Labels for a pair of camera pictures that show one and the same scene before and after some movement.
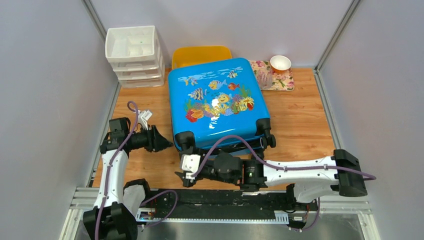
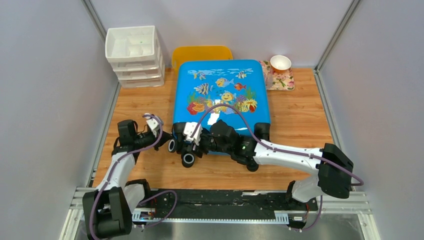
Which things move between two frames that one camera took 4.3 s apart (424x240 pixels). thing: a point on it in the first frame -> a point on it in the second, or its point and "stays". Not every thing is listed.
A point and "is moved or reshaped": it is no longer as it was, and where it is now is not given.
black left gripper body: x=152 y=143 stays
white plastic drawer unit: x=135 y=53 stays
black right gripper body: x=208 y=172 -> x=207 y=142
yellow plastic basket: x=184 y=56 stays
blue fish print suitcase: x=211 y=101 is moved or reshaped
